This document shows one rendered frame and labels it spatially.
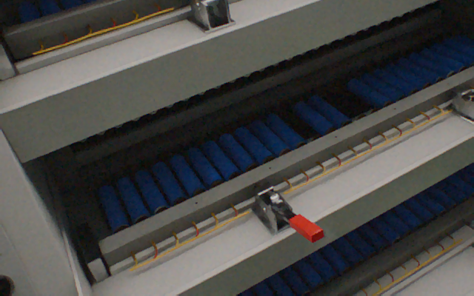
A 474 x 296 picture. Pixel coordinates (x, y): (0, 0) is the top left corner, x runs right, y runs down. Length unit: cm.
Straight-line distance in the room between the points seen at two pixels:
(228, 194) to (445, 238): 34
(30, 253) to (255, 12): 26
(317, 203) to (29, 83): 28
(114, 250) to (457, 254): 43
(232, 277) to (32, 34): 27
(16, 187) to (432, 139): 41
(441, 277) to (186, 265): 34
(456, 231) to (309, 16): 39
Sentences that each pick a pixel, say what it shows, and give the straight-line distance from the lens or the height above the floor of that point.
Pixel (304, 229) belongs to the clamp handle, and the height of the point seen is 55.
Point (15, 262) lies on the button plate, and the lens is 37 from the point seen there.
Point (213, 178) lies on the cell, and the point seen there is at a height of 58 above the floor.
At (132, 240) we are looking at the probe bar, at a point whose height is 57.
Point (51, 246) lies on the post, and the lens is 37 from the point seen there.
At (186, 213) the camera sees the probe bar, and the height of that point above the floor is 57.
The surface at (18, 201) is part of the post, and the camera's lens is 36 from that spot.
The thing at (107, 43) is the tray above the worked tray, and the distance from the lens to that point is 39.
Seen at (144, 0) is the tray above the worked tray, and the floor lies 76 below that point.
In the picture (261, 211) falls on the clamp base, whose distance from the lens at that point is 43.
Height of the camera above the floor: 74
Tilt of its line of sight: 16 degrees down
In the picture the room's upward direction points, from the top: 18 degrees counter-clockwise
